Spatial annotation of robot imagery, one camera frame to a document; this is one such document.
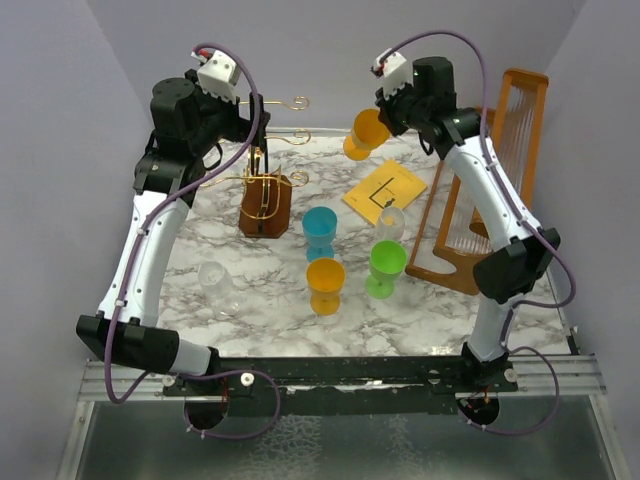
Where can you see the gold wire wine glass rack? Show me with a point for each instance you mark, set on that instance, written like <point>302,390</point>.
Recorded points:
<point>267,192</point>

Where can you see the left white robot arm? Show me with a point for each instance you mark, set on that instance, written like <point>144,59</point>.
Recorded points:
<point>188,122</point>

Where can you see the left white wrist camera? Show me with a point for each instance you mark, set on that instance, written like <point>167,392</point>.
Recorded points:
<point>217,75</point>

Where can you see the yellow booklet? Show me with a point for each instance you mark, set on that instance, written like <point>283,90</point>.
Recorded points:
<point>389,185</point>

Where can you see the green plastic goblet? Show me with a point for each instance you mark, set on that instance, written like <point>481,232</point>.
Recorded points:
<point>387,261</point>

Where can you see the aluminium frame rail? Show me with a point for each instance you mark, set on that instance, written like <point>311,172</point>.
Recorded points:
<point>576,375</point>

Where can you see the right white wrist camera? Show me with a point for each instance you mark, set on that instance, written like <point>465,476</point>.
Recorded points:
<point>394,71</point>

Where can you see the orange plastic goblet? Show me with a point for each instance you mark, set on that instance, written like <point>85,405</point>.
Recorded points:
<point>325,278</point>
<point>367,134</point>

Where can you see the clear wine glass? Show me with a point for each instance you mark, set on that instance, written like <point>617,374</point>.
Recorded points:
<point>390,225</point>
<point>219,289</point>

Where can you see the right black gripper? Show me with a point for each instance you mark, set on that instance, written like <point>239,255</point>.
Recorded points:
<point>384,108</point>

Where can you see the clear wine glass left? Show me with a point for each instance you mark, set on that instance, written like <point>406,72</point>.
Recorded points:
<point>219,289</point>

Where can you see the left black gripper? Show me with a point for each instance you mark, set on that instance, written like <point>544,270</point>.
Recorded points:
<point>242,128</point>

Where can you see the wooden string harp rack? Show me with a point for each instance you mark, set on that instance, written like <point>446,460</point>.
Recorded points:
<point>452,237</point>

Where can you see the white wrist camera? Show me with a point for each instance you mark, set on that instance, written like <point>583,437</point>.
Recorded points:
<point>394,71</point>
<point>217,75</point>

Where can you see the clear wine glass right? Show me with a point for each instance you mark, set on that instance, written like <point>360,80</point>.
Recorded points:
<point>390,225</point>

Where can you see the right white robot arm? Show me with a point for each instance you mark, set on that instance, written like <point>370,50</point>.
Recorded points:
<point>521,248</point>

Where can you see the blue plastic goblet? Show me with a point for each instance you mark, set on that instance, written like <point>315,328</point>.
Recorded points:
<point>319,226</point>

